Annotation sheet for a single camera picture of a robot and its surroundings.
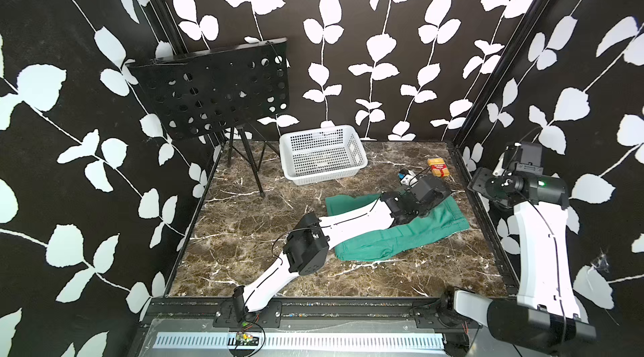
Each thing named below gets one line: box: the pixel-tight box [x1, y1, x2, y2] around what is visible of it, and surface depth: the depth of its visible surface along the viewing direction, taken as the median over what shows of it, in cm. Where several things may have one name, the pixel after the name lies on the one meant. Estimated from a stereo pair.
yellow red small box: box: [426, 157, 451, 178], surface depth 113 cm
